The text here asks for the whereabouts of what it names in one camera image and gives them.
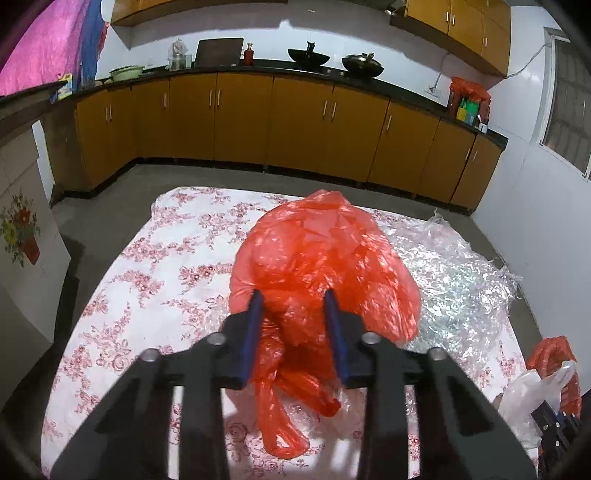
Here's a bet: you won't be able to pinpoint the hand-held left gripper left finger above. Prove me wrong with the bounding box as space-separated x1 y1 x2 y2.
51 291 266 480

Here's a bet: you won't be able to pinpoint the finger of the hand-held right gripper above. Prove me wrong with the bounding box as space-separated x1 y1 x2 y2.
531 401 583 467

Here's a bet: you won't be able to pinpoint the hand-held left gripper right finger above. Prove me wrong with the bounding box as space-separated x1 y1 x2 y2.
323 290 539 480

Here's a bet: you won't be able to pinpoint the white plastic bag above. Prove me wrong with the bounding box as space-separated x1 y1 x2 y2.
498 360 578 450

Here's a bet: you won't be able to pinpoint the bin with red liner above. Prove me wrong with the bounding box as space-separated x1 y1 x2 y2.
526 336 583 416

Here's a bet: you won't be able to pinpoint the red plastic bag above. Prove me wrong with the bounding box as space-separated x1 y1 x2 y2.
228 189 423 460

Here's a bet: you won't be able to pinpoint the clear bubble wrap sheet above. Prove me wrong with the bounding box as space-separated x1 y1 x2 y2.
372 210 522 388

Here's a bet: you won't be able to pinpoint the floral tablecloth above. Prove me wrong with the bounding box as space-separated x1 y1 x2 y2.
41 186 532 480

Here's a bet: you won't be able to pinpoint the orange lower kitchen cabinets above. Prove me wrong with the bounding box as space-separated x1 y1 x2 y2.
41 69 509 213

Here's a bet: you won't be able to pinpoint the orange kitchen cabinets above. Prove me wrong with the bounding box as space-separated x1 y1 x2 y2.
111 0 513 77
41 69 509 213

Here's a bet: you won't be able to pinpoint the white cabinet with flower sticker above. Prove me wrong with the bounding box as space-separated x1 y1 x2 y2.
0 117 72 344

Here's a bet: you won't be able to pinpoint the black wok with lid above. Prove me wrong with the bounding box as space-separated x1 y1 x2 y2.
342 52 385 78

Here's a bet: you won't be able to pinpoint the red bag with packets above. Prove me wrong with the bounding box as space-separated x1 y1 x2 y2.
447 77 491 125

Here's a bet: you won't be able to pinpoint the black bowl with kettle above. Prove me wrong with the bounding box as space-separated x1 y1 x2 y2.
287 41 331 70

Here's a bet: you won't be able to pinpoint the dark wooden cutting board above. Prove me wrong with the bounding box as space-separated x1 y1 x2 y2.
194 38 245 68

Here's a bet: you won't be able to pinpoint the clear bag with jar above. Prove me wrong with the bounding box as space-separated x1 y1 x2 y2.
167 39 192 71

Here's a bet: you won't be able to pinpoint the green basin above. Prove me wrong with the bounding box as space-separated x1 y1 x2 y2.
109 65 145 83

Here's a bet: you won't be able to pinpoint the barred window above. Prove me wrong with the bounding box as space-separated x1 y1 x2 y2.
538 30 591 181

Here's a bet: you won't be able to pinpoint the orange upper kitchen cabinets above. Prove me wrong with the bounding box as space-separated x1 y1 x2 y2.
111 0 513 77

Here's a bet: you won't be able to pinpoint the pink and blue blanket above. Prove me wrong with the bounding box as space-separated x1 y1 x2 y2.
0 0 109 97

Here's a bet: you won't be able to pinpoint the white wall cable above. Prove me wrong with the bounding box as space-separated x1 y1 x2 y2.
434 52 452 88

